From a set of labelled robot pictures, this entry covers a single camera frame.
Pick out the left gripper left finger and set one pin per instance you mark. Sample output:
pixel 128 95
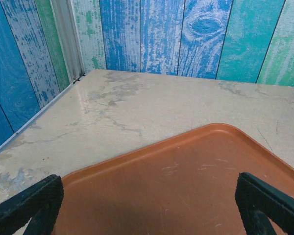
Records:
pixel 27 210

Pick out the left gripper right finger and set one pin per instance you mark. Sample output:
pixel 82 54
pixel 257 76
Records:
pixel 264 208

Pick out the aluminium table edge strip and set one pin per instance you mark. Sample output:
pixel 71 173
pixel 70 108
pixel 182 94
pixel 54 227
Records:
pixel 39 114

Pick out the brown plastic tray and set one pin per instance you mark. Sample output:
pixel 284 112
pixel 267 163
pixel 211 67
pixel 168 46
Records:
pixel 161 183

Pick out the aluminium corner post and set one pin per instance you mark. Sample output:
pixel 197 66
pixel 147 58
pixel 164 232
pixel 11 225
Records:
pixel 66 36

